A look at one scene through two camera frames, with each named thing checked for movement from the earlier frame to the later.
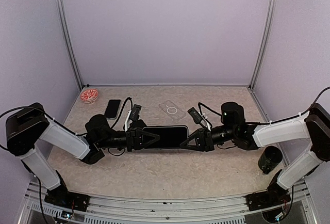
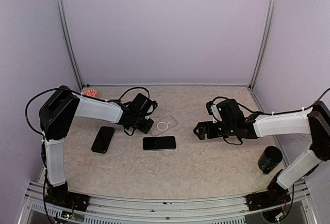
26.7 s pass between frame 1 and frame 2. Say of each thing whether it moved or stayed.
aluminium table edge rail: stayed
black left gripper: moved
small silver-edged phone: moved
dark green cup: stayed
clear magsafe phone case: moved
